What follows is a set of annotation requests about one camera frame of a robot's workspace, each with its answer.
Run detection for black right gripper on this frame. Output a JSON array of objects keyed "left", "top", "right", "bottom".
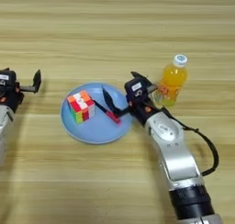
[{"left": 102, "top": 70, "right": 166, "bottom": 127}]

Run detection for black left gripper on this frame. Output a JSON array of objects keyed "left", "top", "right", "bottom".
[{"left": 0, "top": 67, "right": 42, "bottom": 114}]

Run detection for red and black pen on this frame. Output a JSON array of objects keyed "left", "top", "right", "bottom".
[{"left": 93, "top": 99, "right": 122, "bottom": 125}]

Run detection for multicoloured puzzle cube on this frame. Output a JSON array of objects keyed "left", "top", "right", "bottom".
[{"left": 66, "top": 90, "right": 96, "bottom": 125}]

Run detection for round blue plate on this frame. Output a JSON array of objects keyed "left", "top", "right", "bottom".
[{"left": 59, "top": 82, "right": 135, "bottom": 145}]

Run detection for orange juice bottle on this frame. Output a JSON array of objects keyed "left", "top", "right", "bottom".
[{"left": 152, "top": 53, "right": 189, "bottom": 107}]

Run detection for right gripper white-labelled black box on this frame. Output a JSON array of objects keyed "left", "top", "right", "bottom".
[{"left": 124, "top": 77, "right": 151, "bottom": 103}]

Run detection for gripper white-labelled black box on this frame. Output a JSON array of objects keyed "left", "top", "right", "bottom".
[
  {"left": 0, "top": 69, "right": 17, "bottom": 88},
  {"left": 124, "top": 77, "right": 151, "bottom": 103}
]

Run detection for left gripper white-labelled black box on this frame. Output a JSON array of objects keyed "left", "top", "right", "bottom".
[{"left": 0, "top": 69, "right": 17, "bottom": 88}]

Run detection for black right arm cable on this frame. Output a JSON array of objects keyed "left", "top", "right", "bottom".
[{"left": 162, "top": 106, "right": 220, "bottom": 177}]

